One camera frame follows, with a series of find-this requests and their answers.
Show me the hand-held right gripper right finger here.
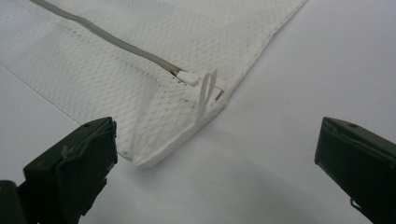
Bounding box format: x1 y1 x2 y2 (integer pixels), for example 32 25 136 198
314 117 396 224

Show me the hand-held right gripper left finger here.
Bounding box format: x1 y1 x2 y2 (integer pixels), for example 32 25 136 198
22 117 119 224

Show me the white mesh zipper bag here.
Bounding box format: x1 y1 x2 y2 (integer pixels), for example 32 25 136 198
0 0 309 170

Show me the white zipper pull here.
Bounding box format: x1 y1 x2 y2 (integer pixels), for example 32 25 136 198
169 66 201 87

